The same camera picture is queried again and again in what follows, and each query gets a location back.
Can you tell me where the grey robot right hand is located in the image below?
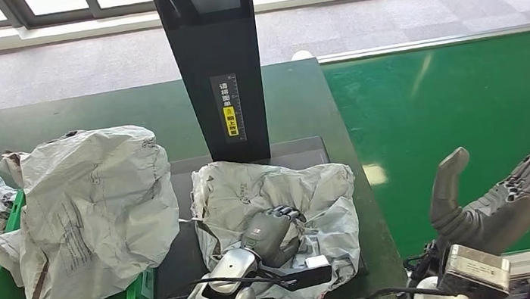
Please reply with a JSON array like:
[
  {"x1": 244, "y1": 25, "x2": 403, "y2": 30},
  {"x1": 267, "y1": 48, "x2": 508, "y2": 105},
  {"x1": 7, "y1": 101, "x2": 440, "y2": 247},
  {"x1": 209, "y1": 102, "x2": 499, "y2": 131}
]
[{"x1": 417, "y1": 117, "x2": 530, "y2": 265}]

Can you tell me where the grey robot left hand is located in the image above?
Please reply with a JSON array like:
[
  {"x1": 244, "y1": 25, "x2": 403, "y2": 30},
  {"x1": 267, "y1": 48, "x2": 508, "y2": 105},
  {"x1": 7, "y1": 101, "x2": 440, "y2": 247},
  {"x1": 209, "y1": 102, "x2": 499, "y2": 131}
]
[{"x1": 237, "y1": 203, "x2": 313, "y2": 273}]

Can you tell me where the knotted grey plastic parcel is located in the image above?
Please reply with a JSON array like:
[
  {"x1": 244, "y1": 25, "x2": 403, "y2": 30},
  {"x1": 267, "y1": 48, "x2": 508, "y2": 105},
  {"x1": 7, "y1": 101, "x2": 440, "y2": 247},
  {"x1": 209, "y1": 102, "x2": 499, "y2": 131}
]
[{"x1": 185, "y1": 145, "x2": 369, "y2": 299}]

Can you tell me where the wide grey plastic parcel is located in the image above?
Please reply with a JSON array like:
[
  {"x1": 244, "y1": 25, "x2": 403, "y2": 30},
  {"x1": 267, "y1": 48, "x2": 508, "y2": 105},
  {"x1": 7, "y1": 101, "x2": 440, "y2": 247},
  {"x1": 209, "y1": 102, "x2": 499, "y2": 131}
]
[{"x1": 0, "y1": 120, "x2": 191, "y2": 299}]

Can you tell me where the green conveyor belt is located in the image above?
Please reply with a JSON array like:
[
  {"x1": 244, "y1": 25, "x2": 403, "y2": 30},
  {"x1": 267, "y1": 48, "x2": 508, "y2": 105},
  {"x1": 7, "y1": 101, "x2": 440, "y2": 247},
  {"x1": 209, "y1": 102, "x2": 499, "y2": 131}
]
[{"x1": 320, "y1": 31, "x2": 530, "y2": 274}]

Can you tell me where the black machine column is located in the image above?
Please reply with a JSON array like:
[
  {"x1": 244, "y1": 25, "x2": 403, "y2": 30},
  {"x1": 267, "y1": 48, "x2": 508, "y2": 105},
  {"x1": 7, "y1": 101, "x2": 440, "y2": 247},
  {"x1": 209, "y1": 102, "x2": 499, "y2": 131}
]
[{"x1": 149, "y1": 0, "x2": 275, "y2": 173}]

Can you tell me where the black yellow column label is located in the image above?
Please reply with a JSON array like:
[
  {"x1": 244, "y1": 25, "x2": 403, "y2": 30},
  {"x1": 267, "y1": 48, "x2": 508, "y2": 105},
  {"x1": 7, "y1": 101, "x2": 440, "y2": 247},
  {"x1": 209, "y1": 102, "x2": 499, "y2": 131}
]
[{"x1": 209, "y1": 73, "x2": 248, "y2": 146}]

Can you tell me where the clear crate label sleeve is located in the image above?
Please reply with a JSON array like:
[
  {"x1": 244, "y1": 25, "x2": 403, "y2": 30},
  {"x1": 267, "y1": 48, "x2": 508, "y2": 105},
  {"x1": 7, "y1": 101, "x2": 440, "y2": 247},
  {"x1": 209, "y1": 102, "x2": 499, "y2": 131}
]
[{"x1": 137, "y1": 268, "x2": 158, "y2": 299}]

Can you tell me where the small white round object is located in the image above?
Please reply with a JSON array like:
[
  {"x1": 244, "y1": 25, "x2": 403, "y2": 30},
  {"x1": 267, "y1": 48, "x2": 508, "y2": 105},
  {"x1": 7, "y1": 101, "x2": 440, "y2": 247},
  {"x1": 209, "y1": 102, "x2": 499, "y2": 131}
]
[{"x1": 290, "y1": 48, "x2": 316, "y2": 62}]

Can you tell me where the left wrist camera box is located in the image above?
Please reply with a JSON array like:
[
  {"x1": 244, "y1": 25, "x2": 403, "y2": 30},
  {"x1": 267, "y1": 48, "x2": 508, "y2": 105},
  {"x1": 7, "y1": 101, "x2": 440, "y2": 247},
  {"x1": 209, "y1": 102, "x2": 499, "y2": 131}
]
[{"x1": 258, "y1": 254, "x2": 336, "y2": 296}]

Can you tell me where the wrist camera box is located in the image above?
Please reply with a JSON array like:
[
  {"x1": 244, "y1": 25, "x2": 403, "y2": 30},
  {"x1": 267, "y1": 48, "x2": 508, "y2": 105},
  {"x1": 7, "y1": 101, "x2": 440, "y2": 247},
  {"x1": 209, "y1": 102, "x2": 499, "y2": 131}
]
[
  {"x1": 258, "y1": 254, "x2": 336, "y2": 296},
  {"x1": 438, "y1": 238, "x2": 516, "y2": 299}
]

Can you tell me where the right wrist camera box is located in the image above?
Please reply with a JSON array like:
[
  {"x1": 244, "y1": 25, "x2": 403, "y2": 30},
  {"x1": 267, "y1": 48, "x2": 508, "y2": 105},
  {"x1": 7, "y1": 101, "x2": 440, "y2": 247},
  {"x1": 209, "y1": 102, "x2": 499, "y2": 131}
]
[{"x1": 438, "y1": 238, "x2": 516, "y2": 299}]

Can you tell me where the aluminium conveyor frame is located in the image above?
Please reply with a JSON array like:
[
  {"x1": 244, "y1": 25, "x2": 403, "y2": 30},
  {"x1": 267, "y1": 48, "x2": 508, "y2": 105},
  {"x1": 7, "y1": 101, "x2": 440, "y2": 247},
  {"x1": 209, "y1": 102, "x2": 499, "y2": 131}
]
[{"x1": 315, "y1": 22, "x2": 530, "y2": 299}]

